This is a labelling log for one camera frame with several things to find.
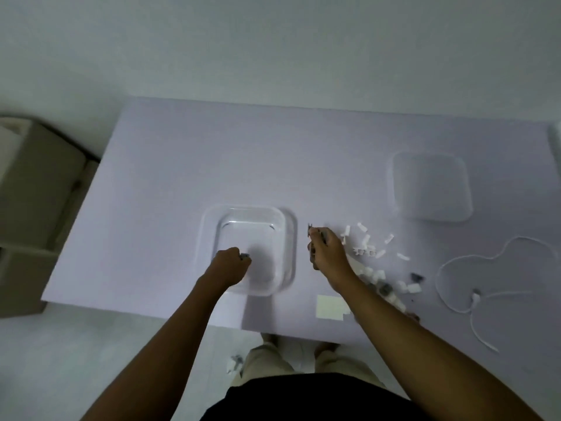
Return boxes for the brown cardboard box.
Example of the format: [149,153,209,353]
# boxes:
[0,114,101,319]

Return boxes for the person's left forearm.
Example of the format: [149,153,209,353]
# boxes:
[82,272,239,421]

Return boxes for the person's right forearm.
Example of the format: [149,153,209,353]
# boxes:
[328,271,546,421]

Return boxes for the person's right hand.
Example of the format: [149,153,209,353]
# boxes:
[307,227,359,286]

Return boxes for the white cable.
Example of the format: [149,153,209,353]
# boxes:
[436,236,554,353]

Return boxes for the pile of small white connectors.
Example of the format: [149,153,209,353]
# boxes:
[340,222,427,324]

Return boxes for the cream paper note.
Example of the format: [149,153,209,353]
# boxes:
[316,295,352,321]

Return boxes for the clear plastic lid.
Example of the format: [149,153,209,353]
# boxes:
[388,150,475,223]

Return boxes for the person's left hand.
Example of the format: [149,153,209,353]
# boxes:
[211,247,253,289]

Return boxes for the black shirt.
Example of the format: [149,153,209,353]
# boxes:
[205,372,435,421]

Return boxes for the beige trousers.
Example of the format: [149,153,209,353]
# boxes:
[239,334,387,390]

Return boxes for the clear plastic container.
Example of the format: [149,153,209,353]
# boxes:
[194,205,299,297]

